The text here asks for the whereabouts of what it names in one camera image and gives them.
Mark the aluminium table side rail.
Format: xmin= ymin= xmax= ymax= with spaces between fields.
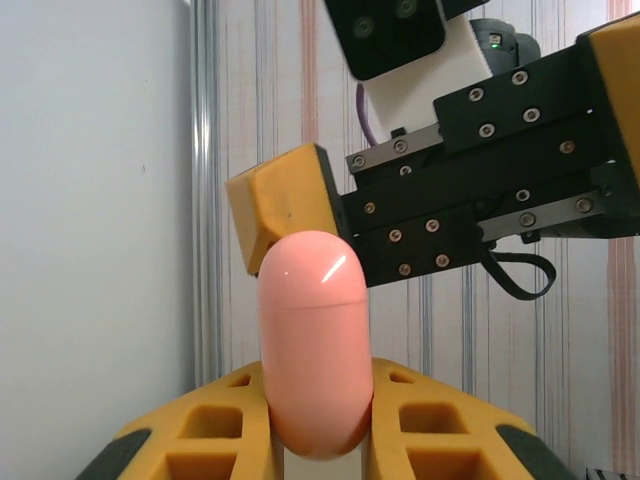
xmin=583 ymin=467 xmax=640 ymax=480

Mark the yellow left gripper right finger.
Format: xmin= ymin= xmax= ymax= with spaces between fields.
xmin=362 ymin=357 xmax=581 ymax=480

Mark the aluminium corner post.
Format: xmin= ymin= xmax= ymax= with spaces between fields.
xmin=192 ymin=0 xmax=225 ymax=386

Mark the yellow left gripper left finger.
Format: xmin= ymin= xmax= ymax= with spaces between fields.
xmin=74 ymin=359 xmax=281 ymax=480

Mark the black right gripper cable loop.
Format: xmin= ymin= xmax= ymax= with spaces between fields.
xmin=479 ymin=249 xmax=557 ymax=301

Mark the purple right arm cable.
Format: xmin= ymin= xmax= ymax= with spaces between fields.
xmin=355 ymin=82 xmax=381 ymax=146

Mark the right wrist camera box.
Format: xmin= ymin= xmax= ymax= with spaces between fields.
xmin=322 ymin=0 xmax=494 ymax=81

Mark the pink earbud charging case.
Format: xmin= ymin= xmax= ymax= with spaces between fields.
xmin=257 ymin=228 xmax=374 ymax=459

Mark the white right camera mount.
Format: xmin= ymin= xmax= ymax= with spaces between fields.
xmin=362 ymin=19 xmax=494 ymax=139

